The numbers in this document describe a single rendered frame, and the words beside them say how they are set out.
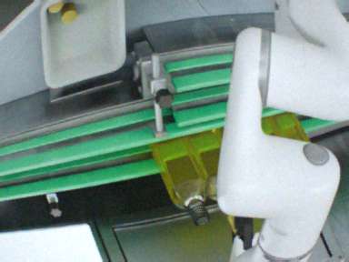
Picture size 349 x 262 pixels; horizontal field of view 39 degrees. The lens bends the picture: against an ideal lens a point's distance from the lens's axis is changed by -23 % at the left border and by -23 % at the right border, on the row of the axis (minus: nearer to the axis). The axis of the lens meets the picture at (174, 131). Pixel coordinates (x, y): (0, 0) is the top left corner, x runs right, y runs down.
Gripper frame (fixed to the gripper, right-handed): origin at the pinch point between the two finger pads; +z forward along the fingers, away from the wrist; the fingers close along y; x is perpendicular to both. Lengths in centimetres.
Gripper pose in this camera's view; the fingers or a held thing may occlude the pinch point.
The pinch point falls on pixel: (242, 226)
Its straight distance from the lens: 97.2
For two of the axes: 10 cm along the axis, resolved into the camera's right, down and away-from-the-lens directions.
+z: -0.3, -6.5, 7.6
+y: -0.3, -7.6, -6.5
